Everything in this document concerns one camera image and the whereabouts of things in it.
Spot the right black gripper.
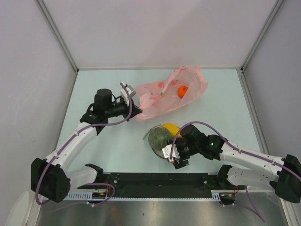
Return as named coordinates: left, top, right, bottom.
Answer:
left=166, top=138, right=200, bottom=170

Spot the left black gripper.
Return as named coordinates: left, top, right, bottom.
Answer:
left=104, top=97, right=142, bottom=121

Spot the yellow fake mango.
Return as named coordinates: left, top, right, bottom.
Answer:
left=162, top=123, right=182, bottom=138

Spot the green netted fake melon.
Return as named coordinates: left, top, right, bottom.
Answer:
left=143, top=125, right=172, bottom=150

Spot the orange fake tangerine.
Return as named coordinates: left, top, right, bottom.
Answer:
left=177, top=86, right=188, bottom=98

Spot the pink plastic bag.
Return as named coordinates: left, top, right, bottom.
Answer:
left=136, top=66, right=208, bottom=121

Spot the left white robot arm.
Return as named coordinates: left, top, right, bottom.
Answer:
left=31, top=83, right=142, bottom=205

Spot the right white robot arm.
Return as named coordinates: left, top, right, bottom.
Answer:
left=162, top=124, right=301, bottom=203

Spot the round printed plate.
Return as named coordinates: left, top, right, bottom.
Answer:
left=152, top=148, right=165, bottom=159

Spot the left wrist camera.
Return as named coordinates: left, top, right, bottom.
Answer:
left=120, top=82, right=136, bottom=106

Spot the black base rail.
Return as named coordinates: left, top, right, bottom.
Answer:
left=87, top=172, right=245, bottom=201

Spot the white cable duct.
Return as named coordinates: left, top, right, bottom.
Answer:
left=65, top=191, right=107, bottom=201

